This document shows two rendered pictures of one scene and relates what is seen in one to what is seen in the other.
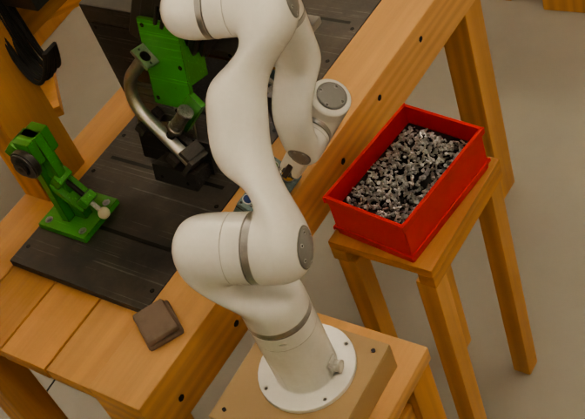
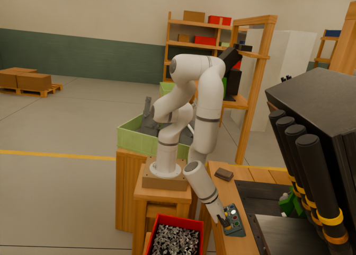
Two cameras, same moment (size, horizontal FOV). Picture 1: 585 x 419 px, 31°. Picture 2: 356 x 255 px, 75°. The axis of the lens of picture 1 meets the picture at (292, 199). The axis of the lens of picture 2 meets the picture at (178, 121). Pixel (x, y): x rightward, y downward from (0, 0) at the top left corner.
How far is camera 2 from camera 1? 235 cm
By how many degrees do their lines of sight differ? 101
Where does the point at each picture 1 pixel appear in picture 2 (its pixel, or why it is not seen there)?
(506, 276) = not seen: outside the picture
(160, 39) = not seen: hidden behind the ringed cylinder
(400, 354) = (142, 190)
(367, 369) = (145, 171)
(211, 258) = not seen: hidden behind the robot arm
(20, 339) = (265, 172)
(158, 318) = (223, 172)
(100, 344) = (239, 174)
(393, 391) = (139, 182)
